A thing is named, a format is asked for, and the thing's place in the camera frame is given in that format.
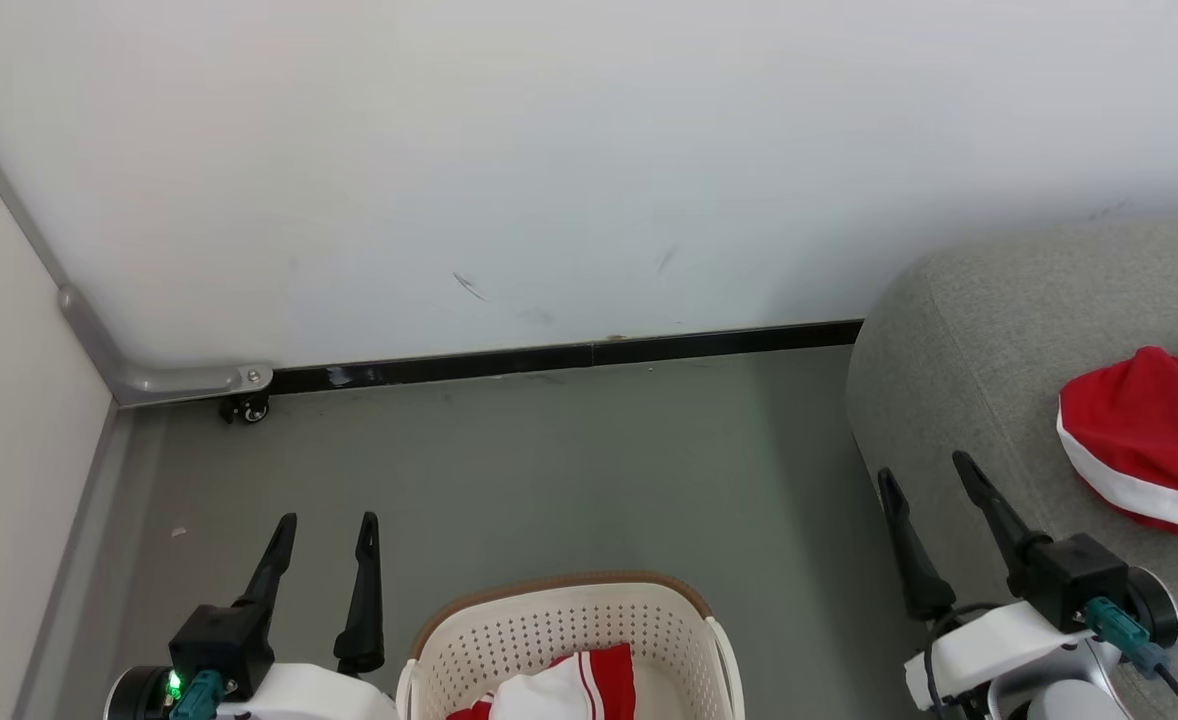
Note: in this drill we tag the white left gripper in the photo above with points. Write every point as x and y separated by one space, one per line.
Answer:
309 698

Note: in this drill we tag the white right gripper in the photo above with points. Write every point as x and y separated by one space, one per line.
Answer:
989 650

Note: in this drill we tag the red shorts with white band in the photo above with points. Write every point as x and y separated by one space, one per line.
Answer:
1149 420

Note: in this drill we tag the red white printed jersey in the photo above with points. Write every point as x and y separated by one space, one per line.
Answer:
549 695

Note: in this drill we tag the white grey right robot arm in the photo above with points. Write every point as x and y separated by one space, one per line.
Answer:
1069 700

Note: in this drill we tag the grey fabric sofa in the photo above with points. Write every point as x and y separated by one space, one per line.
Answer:
979 380

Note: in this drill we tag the small black caster wheel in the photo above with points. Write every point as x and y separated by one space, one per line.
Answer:
247 408

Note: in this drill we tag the cream perforated laundry basket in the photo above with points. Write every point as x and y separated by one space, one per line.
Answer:
549 630

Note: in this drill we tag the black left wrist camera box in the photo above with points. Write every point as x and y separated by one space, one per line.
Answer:
224 640

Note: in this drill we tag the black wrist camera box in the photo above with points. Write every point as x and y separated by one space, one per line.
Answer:
1079 580
224 640

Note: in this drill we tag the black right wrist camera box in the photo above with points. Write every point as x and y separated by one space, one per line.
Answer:
1079 580

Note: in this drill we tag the grey metal floor rail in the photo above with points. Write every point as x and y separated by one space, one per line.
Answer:
84 540

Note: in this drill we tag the grey metal corner rail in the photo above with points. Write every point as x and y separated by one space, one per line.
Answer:
179 381

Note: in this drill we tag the black wall baseboard strip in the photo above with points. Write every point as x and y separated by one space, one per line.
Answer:
569 357

